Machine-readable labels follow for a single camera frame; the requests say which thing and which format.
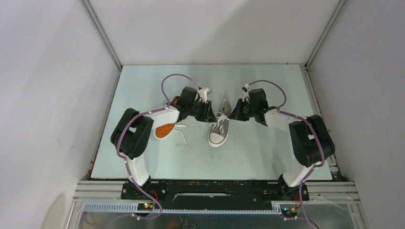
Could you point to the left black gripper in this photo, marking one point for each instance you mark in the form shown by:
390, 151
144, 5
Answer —
207, 115

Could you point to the right circuit board with wires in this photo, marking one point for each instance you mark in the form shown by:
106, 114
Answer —
290, 213

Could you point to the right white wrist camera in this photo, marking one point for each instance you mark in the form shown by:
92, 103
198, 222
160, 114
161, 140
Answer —
246, 90

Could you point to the grey canvas sneaker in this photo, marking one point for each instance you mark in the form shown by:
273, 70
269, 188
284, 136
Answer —
219, 131

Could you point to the aluminium frame rail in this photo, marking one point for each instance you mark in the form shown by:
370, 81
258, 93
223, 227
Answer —
107, 194

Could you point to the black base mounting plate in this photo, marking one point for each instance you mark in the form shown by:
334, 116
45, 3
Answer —
212, 195

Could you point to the left circuit board with LEDs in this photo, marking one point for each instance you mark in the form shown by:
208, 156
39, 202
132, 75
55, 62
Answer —
145, 206

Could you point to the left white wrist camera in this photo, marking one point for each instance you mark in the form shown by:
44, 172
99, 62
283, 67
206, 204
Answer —
203, 94

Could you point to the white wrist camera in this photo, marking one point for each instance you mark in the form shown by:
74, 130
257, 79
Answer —
246, 90
203, 94

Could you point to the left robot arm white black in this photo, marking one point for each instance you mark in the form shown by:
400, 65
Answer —
132, 133

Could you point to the overturned sneaker orange sole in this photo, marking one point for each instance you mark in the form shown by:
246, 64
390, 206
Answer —
164, 131

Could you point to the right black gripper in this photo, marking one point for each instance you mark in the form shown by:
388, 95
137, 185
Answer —
236, 114

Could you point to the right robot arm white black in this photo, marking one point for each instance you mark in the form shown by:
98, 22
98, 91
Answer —
311, 142

